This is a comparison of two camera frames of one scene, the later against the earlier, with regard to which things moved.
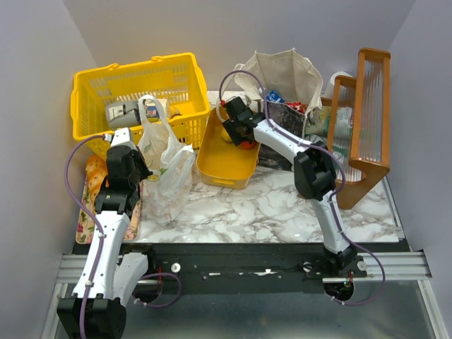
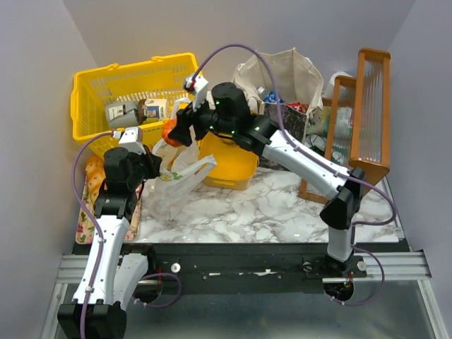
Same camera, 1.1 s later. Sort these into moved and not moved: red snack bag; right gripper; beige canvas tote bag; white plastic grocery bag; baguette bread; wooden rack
Moved: right gripper; white plastic grocery bag
Not moved: wooden rack; baguette bread; red snack bag; beige canvas tote bag
